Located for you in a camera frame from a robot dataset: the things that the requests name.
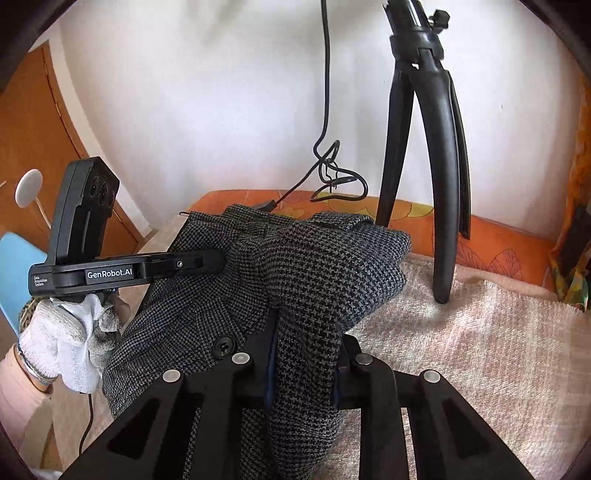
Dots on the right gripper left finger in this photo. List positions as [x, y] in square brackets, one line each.
[186, 423]

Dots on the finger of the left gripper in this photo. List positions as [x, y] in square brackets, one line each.
[172, 264]

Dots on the wooden door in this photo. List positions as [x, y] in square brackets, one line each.
[36, 133]

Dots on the pink checked bed blanket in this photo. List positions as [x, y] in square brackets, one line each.
[521, 362]

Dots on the grey houndstooth pants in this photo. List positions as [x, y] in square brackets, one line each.
[322, 275]

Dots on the black mini tripod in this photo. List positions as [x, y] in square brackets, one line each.
[420, 76]

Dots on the orange floral cloth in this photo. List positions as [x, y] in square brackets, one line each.
[570, 258]

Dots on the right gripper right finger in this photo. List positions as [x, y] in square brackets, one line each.
[449, 437]

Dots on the left forearm pink sleeve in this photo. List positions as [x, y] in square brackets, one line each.
[20, 397]

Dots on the left white gloved hand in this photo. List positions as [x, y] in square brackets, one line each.
[72, 341]

